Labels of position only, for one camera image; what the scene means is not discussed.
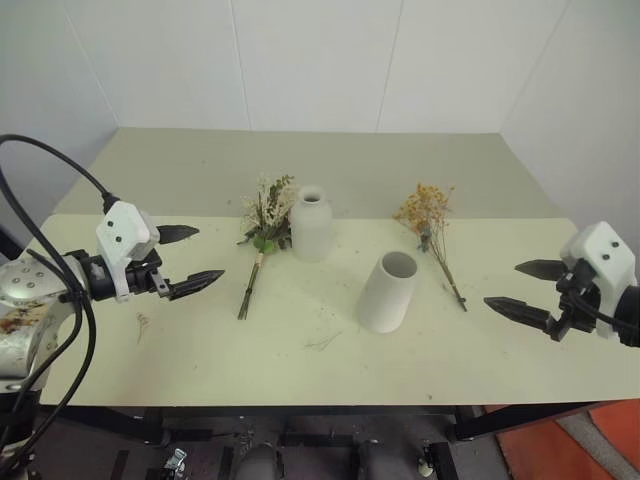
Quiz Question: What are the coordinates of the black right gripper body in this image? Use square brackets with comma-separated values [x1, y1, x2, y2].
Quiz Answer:
[546, 258, 602, 344]

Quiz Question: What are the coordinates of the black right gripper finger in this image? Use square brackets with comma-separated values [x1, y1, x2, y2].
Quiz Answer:
[514, 258, 569, 282]
[482, 296, 557, 334]

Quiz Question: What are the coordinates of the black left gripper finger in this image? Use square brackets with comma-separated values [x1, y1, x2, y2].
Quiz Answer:
[167, 269, 227, 302]
[156, 224, 201, 247]

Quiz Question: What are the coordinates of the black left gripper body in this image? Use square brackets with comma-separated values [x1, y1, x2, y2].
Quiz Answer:
[124, 248, 172, 301]

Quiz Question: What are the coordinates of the white bottle-shaped vase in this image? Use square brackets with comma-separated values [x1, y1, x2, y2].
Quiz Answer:
[289, 184, 335, 264]

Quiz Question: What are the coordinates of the white cylinder vase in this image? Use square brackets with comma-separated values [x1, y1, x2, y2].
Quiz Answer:
[355, 250, 420, 336]

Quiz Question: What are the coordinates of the green and white flower bouquet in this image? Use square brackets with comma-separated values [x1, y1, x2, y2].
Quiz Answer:
[236, 172, 297, 322]

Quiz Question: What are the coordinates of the orange dried flower bouquet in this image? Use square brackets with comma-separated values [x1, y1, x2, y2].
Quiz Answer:
[392, 182, 469, 313]

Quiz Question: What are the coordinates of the dried twig scrap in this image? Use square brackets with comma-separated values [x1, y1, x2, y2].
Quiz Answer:
[303, 331, 345, 351]

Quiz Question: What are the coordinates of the metal caster wheel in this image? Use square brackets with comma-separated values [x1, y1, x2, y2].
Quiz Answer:
[160, 447, 189, 480]
[417, 441, 437, 477]

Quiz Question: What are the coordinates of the dark rounded shape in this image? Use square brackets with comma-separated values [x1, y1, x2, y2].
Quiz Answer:
[236, 441, 277, 480]

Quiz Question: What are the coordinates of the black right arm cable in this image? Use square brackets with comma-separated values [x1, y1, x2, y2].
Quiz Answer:
[567, 272, 640, 332]

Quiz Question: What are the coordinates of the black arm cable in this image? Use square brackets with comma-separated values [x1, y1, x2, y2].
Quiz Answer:
[567, 272, 640, 332]
[0, 133, 121, 459]

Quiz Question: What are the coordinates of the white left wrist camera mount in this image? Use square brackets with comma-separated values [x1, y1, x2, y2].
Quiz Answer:
[95, 200, 162, 304]

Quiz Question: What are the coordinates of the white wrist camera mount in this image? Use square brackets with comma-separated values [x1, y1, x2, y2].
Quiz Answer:
[95, 200, 162, 304]
[559, 220, 640, 344]

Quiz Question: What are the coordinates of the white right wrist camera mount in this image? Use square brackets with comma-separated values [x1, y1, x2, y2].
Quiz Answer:
[559, 220, 640, 344]

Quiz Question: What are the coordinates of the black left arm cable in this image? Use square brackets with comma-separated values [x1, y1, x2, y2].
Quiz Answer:
[0, 133, 121, 459]

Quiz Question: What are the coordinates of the black metal table frame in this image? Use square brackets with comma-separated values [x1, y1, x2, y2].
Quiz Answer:
[29, 398, 640, 447]

